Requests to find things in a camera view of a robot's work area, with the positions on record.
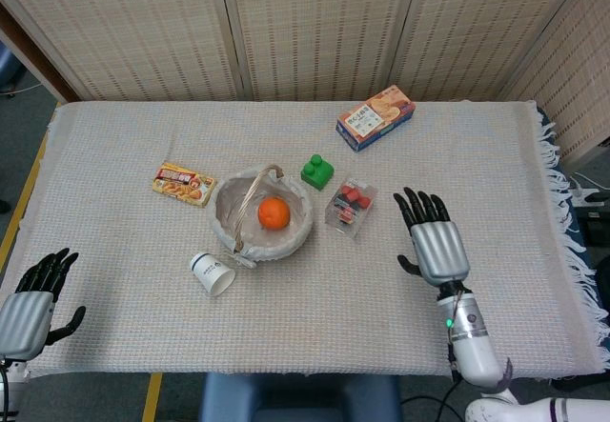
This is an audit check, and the green toy block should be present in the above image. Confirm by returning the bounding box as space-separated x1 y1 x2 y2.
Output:
300 153 336 191

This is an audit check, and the orange blue cookie box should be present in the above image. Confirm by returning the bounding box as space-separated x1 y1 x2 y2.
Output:
336 84 417 153

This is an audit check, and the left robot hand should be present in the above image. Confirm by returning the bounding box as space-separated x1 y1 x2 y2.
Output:
0 248 88 362

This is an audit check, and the blue office chair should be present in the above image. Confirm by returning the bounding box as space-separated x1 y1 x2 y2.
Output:
0 40 24 97

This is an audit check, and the beige woven tablecloth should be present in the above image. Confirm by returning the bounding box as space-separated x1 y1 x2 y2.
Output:
0 99 610 380

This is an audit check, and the wicker basket with fabric lining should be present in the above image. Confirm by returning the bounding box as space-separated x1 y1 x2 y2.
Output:
207 163 316 269

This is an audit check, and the folding bamboo screen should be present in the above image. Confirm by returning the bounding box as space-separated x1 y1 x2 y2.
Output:
0 0 610 169

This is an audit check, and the white paper cup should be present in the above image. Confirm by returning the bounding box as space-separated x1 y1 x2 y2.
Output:
190 251 237 298

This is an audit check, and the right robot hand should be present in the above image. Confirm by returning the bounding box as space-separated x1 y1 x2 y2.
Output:
393 186 472 286

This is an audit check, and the clear box with red items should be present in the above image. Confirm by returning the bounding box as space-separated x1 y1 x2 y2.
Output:
324 175 379 238

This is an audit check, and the yellow curry box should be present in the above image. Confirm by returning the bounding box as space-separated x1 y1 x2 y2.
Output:
152 162 218 210

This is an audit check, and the orange fruit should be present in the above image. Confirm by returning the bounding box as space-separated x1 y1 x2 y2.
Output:
257 196 292 231

